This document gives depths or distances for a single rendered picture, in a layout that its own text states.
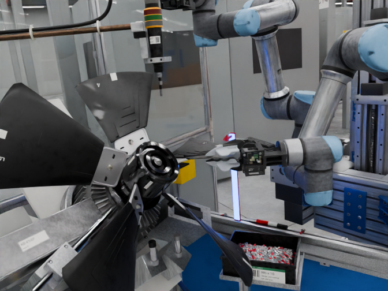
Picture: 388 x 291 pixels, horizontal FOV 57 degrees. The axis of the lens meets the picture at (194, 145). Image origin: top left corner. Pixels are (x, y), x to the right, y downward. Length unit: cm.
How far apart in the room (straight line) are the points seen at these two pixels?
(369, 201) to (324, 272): 37
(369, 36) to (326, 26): 667
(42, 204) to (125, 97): 35
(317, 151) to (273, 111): 67
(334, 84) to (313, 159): 25
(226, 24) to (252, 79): 377
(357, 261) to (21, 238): 93
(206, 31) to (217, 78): 281
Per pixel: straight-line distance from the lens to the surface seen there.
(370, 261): 122
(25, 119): 81
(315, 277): 133
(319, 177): 102
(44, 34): 98
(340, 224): 162
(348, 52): 107
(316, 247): 125
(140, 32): 91
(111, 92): 104
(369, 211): 154
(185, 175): 139
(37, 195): 101
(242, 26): 109
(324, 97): 113
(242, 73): 478
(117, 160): 85
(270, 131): 516
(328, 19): 769
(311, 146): 99
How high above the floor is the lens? 145
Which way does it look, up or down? 14 degrees down
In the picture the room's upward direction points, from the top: 5 degrees counter-clockwise
